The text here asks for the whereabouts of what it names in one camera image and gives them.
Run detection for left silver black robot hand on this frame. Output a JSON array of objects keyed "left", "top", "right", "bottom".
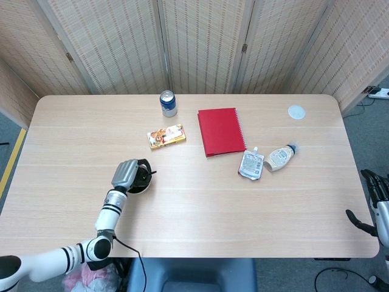
[{"left": 111, "top": 158, "right": 153, "bottom": 194}]

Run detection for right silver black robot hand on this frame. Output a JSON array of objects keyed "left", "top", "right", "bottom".
[{"left": 345, "top": 169, "right": 389, "bottom": 253}]

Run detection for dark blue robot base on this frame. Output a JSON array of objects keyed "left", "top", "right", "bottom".
[{"left": 126, "top": 257, "right": 258, "bottom": 292}]

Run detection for white bowl of coffee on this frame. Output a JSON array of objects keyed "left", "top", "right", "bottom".
[{"left": 126, "top": 159, "right": 153, "bottom": 195}]

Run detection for yellow curry roux box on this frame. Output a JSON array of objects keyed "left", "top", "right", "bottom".
[{"left": 146, "top": 123, "right": 187, "bottom": 151}]

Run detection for blue silver drink can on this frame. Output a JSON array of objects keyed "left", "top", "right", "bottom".
[{"left": 159, "top": 89, "right": 178, "bottom": 118}]

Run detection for red spiral notebook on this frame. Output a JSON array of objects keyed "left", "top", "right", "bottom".
[{"left": 196, "top": 107, "right": 248, "bottom": 158}]

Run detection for pink white plastic bag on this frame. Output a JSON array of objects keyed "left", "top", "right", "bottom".
[{"left": 62, "top": 261, "right": 122, "bottom": 292}]

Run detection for mayonnaise squeeze bottle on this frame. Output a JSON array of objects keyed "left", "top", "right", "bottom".
[{"left": 263, "top": 142, "right": 300, "bottom": 173}]

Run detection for white power strip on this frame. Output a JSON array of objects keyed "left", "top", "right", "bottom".
[{"left": 368, "top": 87, "right": 389, "bottom": 100}]

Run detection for silver spouted food pouch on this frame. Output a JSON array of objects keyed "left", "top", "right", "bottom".
[{"left": 237, "top": 147, "right": 265, "bottom": 182}]

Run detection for white round table grommet cap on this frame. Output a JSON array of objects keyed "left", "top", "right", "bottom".
[{"left": 287, "top": 105, "right": 306, "bottom": 120}]

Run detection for woven bamboo folding screen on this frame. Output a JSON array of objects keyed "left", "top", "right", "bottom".
[{"left": 0, "top": 0, "right": 389, "bottom": 130}]

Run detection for black floor cable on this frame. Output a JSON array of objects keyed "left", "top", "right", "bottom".
[{"left": 314, "top": 267, "right": 380, "bottom": 292}]

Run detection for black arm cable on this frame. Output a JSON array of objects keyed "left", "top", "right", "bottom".
[{"left": 111, "top": 234, "right": 148, "bottom": 292}]

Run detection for thin black power cord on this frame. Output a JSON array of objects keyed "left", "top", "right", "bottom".
[{"left": 343, "top": 99, "right": 375, "bottom": 118}]

